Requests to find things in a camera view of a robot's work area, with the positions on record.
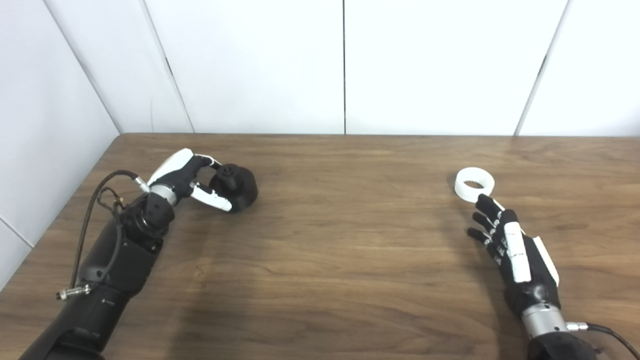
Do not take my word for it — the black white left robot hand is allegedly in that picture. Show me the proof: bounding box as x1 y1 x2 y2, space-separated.
146 148 234 213

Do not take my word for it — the thin wire on left arm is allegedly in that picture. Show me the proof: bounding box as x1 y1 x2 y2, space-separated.
97 186 127 221

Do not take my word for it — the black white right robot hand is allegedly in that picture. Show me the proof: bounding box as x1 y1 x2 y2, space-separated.
467 193 569 339

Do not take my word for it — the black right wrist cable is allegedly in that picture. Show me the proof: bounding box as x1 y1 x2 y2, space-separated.
566 322 640 359

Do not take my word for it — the round black part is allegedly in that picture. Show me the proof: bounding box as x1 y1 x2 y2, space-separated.
209 164 259 213

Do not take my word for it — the white plastic ring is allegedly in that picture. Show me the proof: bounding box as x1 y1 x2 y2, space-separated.
454 167 496 203

